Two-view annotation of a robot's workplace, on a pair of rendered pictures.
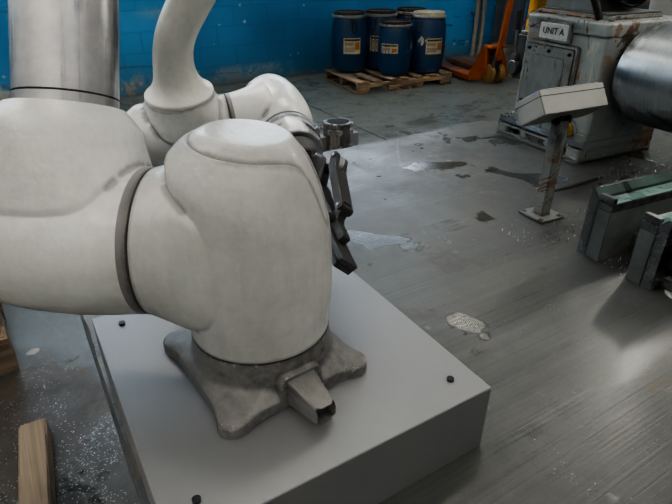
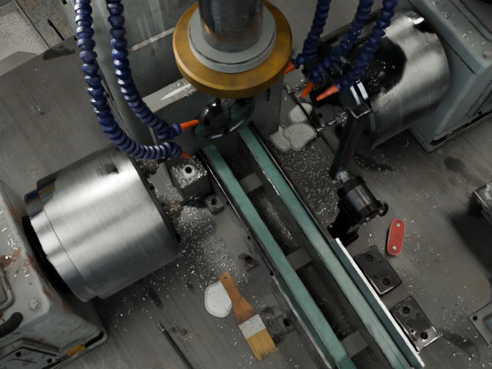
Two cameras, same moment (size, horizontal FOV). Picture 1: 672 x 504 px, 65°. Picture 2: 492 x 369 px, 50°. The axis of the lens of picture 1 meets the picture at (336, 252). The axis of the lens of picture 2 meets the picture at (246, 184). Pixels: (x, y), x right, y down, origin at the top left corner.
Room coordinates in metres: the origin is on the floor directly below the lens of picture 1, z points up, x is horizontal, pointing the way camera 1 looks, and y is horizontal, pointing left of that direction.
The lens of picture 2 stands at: (1.10, -0.50, 1.98)
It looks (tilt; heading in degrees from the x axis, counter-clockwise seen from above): 67 degrees down; 266
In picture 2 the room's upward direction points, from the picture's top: 1 degrees counter-clockwise
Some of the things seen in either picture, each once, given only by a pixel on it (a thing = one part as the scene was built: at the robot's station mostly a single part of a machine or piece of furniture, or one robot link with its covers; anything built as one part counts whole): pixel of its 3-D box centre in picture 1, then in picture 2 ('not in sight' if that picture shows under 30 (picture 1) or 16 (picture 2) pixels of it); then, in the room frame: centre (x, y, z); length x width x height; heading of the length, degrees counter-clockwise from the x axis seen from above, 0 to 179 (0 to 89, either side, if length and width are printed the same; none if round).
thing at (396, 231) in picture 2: not in sight; (395, 237); (0.74, -0.83, 0.81); 0.09 x 0.03 x 0.02; 70
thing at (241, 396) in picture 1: (270, 348); not in sight; (0.47, 0.07, 0.92); 0.22 x 0.18 x 0.06; 36
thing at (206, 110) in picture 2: not in sight; (225, 117); (1.10, -1.06, 1.01); 0.15 x 0.02 x 0.15; 26
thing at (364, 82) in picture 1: (388, 47); not in sight; (6.25, -0.59, 0.37); 1.20 x 0.80 x 0.74; 116
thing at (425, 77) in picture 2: not in sight; (382, 73); (0.76, -1.12, 1.04); 0.41 x 0.25 x 0.25; 26
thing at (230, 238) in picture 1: (243, 232); not in sight; (0.49, 0.09, 1.06); 0.18 x 0.16 x 0.22; 86
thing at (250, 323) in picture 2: not in sight; (244, 314); (1.10, -0.69, 0.80); 0.21 x 0.05 x 0.01; 114
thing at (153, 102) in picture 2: not in sight; (211, 105); (1.13, -1.12, 0.97); 0.30 x 0.11 x 0.34; 26
